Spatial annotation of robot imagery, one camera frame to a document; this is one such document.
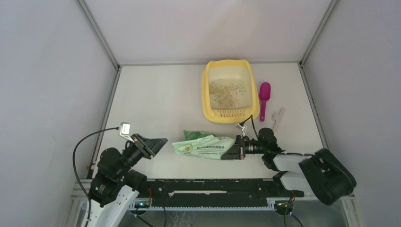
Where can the pink plastic litter scoop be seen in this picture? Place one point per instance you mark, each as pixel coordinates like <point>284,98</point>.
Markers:
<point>264,97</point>

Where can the yellow plastic litter box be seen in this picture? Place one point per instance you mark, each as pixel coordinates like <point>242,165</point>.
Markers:
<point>236,71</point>

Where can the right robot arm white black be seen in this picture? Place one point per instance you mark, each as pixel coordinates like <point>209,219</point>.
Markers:
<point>320,174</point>

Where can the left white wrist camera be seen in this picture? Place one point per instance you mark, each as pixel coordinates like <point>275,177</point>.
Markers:
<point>124,131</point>

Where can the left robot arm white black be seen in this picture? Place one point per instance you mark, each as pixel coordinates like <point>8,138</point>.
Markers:
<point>116,185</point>

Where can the scattered clean litter grains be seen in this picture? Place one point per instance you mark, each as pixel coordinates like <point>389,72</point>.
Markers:
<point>226,94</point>

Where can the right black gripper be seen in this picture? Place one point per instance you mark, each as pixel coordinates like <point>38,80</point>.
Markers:
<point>235,152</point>

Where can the white slotted cable duct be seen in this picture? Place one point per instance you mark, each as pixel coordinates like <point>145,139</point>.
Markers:
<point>142,206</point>

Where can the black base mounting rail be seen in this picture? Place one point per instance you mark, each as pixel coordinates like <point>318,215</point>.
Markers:
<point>208,192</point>

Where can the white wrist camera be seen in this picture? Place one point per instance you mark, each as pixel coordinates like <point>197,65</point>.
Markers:
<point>124,131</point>
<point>242,128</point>

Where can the green cat litter bag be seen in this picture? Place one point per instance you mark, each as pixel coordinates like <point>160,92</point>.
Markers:
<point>203,145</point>

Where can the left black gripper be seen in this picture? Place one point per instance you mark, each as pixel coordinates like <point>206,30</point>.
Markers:
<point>149,147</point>

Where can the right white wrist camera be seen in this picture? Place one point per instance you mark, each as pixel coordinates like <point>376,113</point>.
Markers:
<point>242,128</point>

